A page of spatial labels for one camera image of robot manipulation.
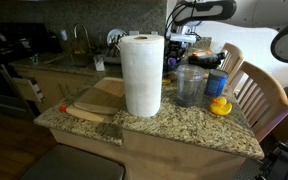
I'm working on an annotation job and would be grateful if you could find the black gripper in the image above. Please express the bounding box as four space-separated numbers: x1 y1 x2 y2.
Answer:
165 41 185 59

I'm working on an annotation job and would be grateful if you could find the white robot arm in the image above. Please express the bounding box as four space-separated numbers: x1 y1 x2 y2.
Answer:
164 0 288 63

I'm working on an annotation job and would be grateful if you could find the orange capped pen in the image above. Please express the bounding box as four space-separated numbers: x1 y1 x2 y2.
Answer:
59 104 67 112

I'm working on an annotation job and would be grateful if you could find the black frying pan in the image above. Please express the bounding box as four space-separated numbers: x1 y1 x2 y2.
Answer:
188 53 225 69

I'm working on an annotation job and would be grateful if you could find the white paper towel roll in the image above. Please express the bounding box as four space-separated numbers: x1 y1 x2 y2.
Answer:
119 34 164 117

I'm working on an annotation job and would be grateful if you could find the clear plastic cup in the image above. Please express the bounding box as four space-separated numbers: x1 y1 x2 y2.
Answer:
176 65 204 107

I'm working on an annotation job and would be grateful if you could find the blue tin can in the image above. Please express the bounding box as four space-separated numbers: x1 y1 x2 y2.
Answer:
204 69 228 97

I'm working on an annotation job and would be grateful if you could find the right wooden chair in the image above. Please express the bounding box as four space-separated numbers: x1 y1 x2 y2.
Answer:
220 43 243 84

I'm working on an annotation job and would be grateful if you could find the wooden chair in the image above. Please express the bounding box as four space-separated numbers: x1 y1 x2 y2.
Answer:
231 61 288 142
220 43 243 84

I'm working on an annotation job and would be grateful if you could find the white plate in rack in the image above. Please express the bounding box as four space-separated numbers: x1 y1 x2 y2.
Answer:
107 29 127 45

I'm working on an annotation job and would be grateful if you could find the yellow rubber duck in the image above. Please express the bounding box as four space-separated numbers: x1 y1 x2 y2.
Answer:
209 96 232 116

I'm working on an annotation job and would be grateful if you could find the wooden cutting board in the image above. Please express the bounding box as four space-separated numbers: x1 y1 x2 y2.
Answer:
66 77 125 123

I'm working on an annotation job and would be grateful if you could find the left wooden chair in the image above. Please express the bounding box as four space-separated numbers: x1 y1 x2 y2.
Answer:
231 61 288 142

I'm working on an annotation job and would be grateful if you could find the chrome kitchen faucet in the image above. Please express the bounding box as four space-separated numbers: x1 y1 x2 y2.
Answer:
73 23 91 53

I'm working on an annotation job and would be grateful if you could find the open wooden drawer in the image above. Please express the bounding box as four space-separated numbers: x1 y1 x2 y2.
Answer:
13 78 44 102

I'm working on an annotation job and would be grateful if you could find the grey seat cushion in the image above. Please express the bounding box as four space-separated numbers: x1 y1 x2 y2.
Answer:
20 145 125 180

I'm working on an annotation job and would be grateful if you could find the black stove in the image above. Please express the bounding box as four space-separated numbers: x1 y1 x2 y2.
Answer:
0 23 51 120

